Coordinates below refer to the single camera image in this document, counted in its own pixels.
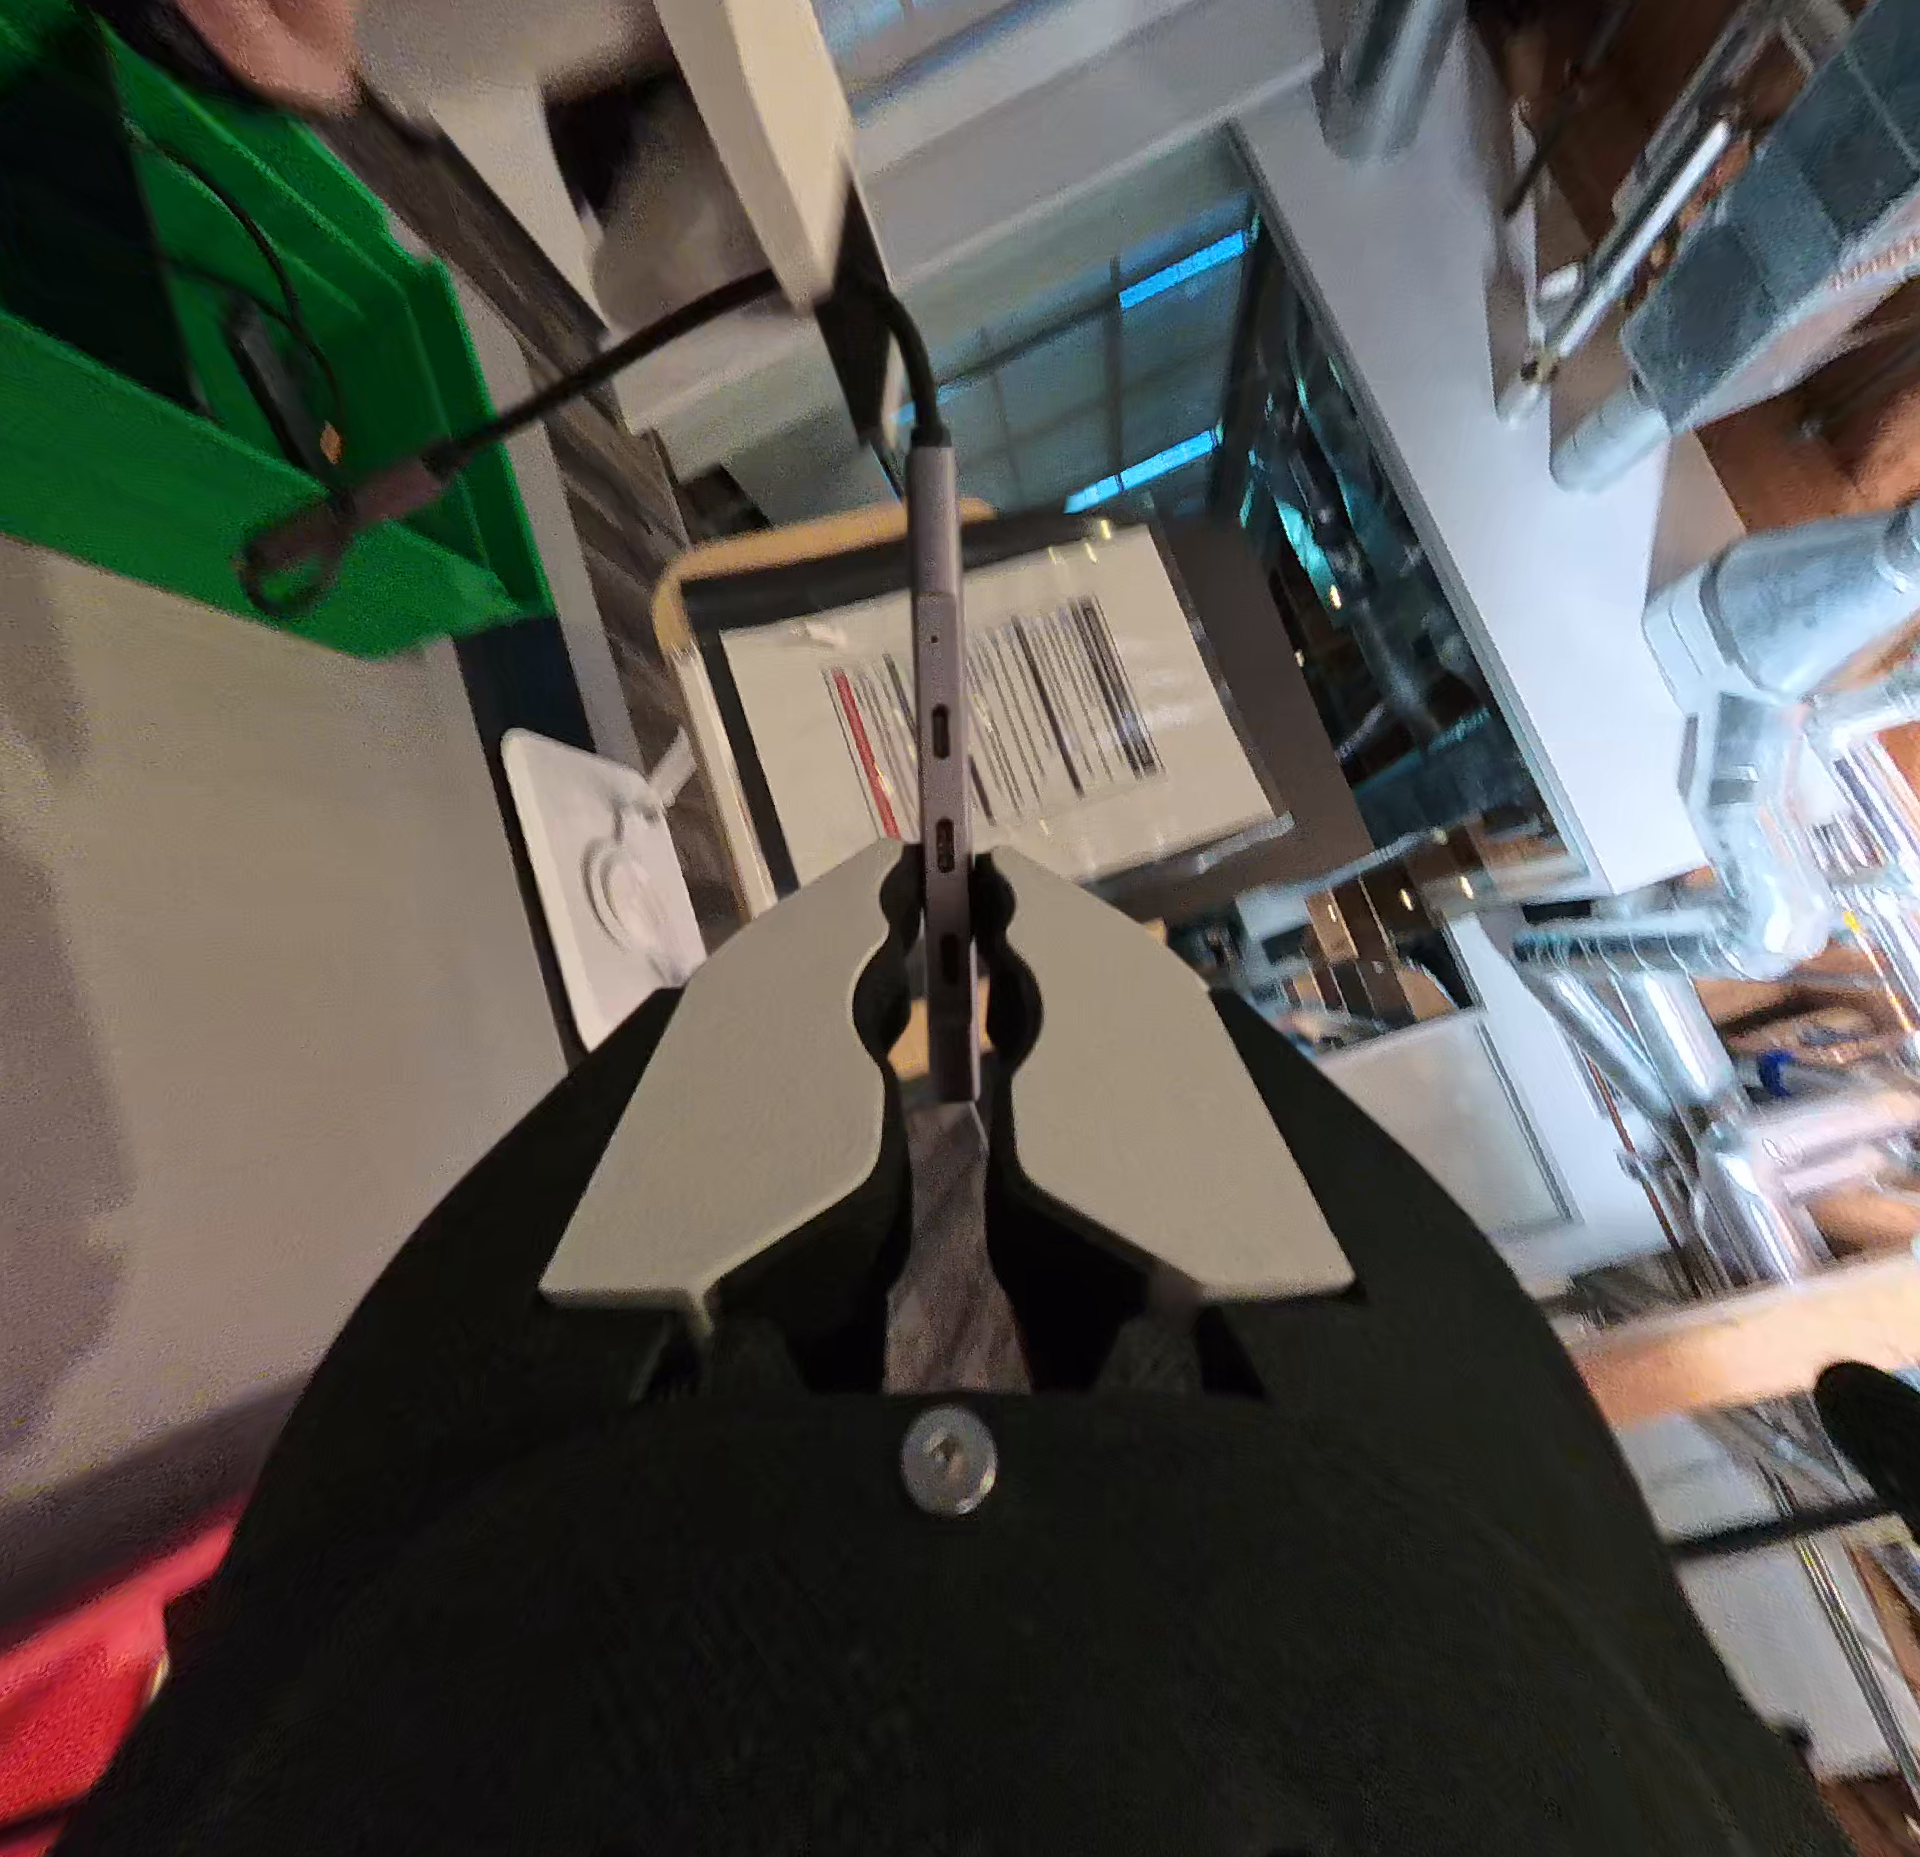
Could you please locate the large silver duct cluster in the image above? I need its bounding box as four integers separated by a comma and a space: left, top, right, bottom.
1641, 505, 1920, 988

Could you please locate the black sign board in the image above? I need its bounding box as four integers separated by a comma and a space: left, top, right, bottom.
666, 515, 1359, 928

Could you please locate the thin metal pipe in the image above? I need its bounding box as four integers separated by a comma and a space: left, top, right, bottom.
1499, 117, 1762, 426

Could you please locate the black cable with adapter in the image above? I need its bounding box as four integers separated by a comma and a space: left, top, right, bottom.
142, 133, 354, 481

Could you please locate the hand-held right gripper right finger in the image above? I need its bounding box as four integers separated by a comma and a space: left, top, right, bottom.
972, 844, 1359, 1312

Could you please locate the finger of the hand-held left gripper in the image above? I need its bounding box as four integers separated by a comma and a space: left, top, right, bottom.
592, 133, 782, 336
623, 0, 860, 314

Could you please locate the laminated printed sheet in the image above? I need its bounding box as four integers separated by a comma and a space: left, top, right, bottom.
720, 529, 1295, 885

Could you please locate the red plastic bin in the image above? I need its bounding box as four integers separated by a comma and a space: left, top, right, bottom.
0, 1513, 249, 1857

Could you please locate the round spiral metal duct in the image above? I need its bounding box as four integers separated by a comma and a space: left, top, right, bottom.
1316, 0, 1488, 164

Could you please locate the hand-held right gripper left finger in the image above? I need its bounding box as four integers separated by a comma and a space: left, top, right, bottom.
537, 838, 918, 1338

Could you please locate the person's left hand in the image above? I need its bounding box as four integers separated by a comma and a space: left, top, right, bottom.
166, 0, 372, 115

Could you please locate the green plastic bin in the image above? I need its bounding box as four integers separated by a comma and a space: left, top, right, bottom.
0, 0, 558, 661

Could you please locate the grey usb hub with cable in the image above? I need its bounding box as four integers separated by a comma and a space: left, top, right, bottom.
348, 271, 993, 1112

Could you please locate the silver laptop stand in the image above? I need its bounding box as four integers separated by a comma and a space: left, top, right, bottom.
499, 728, 709, 1052

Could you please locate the rectangular metal duct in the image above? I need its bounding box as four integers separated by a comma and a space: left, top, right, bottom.
1550, 0, 1920, 494

